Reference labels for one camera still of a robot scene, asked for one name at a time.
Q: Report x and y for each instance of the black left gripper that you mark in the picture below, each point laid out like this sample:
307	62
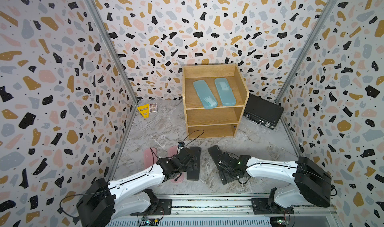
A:
191	166

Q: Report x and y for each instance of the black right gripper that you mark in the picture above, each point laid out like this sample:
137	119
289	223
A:
223	160

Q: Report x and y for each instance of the black pencil case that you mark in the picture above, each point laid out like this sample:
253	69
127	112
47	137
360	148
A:
217	155
193	174

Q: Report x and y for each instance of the translucent blue pencil case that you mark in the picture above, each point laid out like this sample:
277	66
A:
225	92
205	94

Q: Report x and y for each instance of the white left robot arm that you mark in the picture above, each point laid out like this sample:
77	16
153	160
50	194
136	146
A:
105	201

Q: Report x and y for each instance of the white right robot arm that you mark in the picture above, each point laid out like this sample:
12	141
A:
308	183

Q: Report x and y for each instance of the pink pencil case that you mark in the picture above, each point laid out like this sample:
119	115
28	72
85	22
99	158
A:
150	157
180	177

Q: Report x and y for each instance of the small card box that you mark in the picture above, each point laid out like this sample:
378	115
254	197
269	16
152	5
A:
153	108

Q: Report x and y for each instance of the yellow triangular object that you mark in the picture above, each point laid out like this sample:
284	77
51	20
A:
144	110

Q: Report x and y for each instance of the black aluminium briefcase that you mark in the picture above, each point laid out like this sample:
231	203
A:
263	112

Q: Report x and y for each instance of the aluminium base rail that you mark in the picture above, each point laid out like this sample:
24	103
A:
228	210

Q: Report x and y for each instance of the aluminium corner post right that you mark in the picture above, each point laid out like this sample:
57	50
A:
307	46

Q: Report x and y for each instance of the aluminium corner post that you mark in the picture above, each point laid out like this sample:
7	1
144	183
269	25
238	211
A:
307	46
107	41

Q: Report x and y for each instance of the aluminium corner post left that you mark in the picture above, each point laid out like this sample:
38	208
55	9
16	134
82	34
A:
107	41

